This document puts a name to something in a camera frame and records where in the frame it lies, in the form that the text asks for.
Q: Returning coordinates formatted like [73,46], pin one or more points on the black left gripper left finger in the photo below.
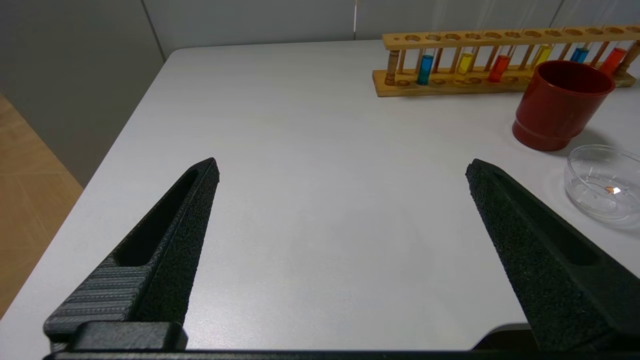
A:
[165,280]

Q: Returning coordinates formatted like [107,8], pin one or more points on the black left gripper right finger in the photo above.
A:
[550,270]

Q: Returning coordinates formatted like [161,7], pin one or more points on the red plastic cup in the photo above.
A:
[555,110]

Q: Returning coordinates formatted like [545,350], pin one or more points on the wooden test tube rack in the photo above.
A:
[450,87]

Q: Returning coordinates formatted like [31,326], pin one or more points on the test tube with yellow liquid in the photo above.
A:
[542,56]
[465,64]

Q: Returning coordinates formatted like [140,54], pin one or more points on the test tube with blue liquid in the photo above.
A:
[425,70]
[580,55]

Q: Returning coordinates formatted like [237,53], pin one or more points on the clear glass beaker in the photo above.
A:
[600,195]

